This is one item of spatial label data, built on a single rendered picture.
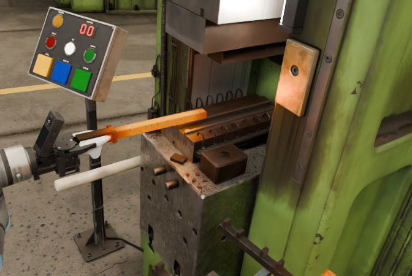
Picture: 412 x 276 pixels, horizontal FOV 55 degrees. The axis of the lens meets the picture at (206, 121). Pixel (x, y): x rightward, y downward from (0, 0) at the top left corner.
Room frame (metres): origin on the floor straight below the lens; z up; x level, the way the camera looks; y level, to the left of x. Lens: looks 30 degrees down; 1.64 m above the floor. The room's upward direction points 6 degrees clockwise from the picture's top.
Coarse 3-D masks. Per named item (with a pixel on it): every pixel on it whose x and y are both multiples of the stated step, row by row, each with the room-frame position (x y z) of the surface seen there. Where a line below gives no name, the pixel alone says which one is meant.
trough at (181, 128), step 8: (264, 104) 1.30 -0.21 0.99; (272, 104) 1.31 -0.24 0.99; (232, 112) 1.20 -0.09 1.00; (240, 112) 1.23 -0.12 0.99; (248, 112) 1.24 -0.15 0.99; (200, 120) 1.12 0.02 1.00; (208, 120) 1.14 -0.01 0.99; (216, 120) 1.16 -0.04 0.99; (184, 128) 1.08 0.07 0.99; (192, 128) 1.09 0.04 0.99
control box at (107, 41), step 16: (48, 16) 1.51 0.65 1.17; (64, 16) 1.48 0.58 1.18; (80, 16) 1.46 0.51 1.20; (48, 32) 1.47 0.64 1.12; (64, 32) 1.44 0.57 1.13; (96, 32) 1.39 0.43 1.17; (112, 32) 1.37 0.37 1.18; (48, 48) 1.43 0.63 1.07; (64, 48) 1.40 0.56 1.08; (80, 48) 1.38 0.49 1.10; (96, 48) 1.36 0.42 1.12; (112, 48) 1.36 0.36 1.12; (32, 64) 1.42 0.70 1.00; (80, 64) 1.35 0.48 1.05; (96, 64) 1.32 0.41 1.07; (112, 64) 1.36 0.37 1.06; (48, 80) 1.36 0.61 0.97; (96, 80) 1.29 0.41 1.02; (96, 96) 1.28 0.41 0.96
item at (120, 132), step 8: (184, 112) 1.07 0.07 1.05; (192, 112) 1.08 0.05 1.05; (200, 112) 1.09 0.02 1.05; (152, 120) 1.00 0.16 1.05; (160, 120) 1.01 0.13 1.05; (168, 120) 1.01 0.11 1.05; (176, 120) 1.03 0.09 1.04; (184, 120) 1.05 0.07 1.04; (192, 120) 1.06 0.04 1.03; (104, 128) 0.92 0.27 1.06; (112, 128) 0.92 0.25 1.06; (120, 128) 0.94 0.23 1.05; (128, 128) 0.94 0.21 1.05; (136, 128) 0.95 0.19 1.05; (144, 128) 0.96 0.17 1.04; (152, 128) 0.98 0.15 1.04; (160, 128) 1.00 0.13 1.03; (80, 136) 0.86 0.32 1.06; (88, 136) 0.87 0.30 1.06; (96, 136) 0.88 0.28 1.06; (112, 136) 0.90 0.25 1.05; (120, 136) 0.92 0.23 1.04
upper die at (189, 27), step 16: (176, 16) 1.11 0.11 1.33; (192, 16) 1.05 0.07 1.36; (176, 32) 1.11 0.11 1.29; (192, 32) 1.04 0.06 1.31; (208, 32) 1.01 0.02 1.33; (224, 32) 1.04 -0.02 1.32; (240, 32) 1.07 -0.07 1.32; (256, 32) 1.11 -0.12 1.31; (272, 32) 1.15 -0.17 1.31; (208, 48) 1.01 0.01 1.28; (224, 48) 1.04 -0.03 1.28
